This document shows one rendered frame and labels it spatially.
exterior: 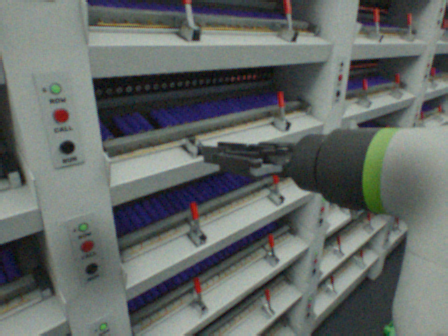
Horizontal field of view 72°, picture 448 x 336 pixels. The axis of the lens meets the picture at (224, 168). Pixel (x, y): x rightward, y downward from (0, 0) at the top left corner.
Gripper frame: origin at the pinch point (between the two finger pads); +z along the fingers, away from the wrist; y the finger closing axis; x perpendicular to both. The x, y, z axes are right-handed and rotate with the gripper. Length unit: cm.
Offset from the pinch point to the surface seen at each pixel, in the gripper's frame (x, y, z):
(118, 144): 3.6, -13.4, 11.5
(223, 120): 4.0, 10.9, 12.0
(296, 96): 6.1, 42.2, 15.2
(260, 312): -59, 25, 21
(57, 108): 10.7, -23.0, 4.2
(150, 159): 0.1, -8.8, 10.0
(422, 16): 29, 113, 6
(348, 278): -80, 84, 23
